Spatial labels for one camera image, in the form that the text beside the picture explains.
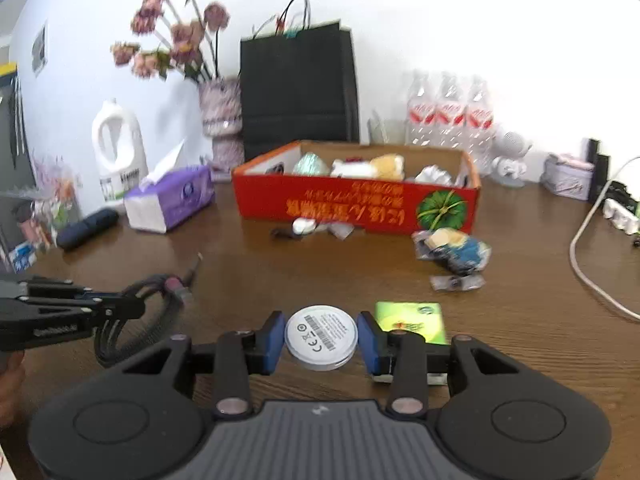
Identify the green tissue packet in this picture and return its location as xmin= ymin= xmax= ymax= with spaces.
xmin=374 ymin=301 xmax=448 ymax=346

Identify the black braided cable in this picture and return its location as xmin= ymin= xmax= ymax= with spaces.
xmin=93 ymin=251 xmax=204 ymax=369

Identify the round white metal puck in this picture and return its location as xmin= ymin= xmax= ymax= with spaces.
xmin=284 ymin=304 xmax=358 ymax=372

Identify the yellow white plush toy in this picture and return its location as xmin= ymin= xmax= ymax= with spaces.
xmin=330 ymin=154 xmax=405 ymax=181

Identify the clear plastic bag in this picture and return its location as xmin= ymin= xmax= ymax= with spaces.
xmin=292 ymin=152 xmax=331 ymax=177

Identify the small clear plastic packet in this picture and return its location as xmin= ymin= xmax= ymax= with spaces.
xmin=430 ymin=274 xmax=485 ymax=292

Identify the dark blue glasses case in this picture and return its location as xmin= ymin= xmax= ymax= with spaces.
xmin=56 ymin=208 xmax=119 ymax=252

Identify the blue crumpled snack wrapper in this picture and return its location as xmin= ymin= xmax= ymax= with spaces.
xmin=411 ymin=228 xmax=491 ymax=276

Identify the purple tissue pack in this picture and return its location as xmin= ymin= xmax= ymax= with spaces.
xmin=124 ymin=141 xmax=215 ymax=234

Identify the white detergent jug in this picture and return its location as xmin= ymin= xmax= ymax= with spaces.
xmin=91 ymin=100 xmax=149 ymax=206

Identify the red orange cardboard box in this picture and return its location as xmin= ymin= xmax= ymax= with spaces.
xmin=232 ymin=141 xmax=482 ymax=234

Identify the white robot figurine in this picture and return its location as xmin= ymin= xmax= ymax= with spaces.
xmin=490 ymin=131 xmax=532 ymax=188

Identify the marbled purple vase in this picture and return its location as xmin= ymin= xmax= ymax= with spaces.
xmin=198 ymin=77 xmax=245 ymax=182

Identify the water bottle left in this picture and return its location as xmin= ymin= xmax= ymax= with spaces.
xmin=407 ymin=73 xmax=436 ymax=146

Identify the water bottle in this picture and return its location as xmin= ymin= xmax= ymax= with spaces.
xmin=436 ymin=74 xmax=465 ymax=148
xmin=465 ymin=78 xmax=495 ymax=174
xmin=407 ymin=73 xmax=436 ymax=146

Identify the small white tin box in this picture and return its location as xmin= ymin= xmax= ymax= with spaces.
xmin=540 ymin=154 xmax=594 ymax=202

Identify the water bottle right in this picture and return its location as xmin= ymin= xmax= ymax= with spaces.
xmin=465 ymin=78 xmax=495 ymax=174

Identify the water bottle middle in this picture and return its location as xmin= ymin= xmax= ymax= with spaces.
xmin=436 ymin=74 xmax=465 ymax=148

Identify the white power strip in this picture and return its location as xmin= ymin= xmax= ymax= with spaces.
xmin=602 ymin=198 xmax=639 ymax=235

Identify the black cosmetic bottle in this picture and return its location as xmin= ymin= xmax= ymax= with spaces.
xmin=588 ymin=154 xmax=610 ymax=204

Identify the black paper bag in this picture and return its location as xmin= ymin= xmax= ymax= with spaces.
xmin=240 ymin=0 xmax=360 ymax=160

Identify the dried pink rose bouquet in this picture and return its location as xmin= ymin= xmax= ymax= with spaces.
xmin=110 ymin=0 xmax=230 ymax=84

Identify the white charger cable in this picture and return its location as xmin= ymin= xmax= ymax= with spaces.
xmin=569 ymin=156 xmax=640 ymax=323

